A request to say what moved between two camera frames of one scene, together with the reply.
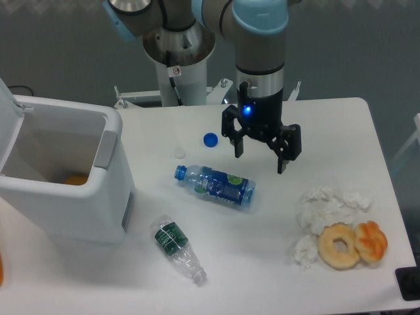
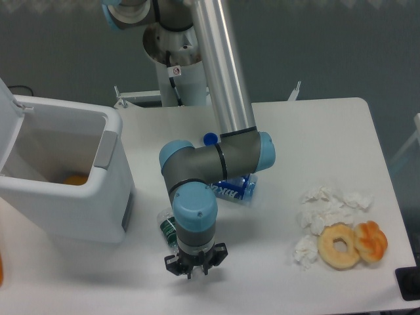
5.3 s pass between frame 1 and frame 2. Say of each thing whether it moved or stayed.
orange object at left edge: stayed
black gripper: moved
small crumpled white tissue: stayed
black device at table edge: stayed
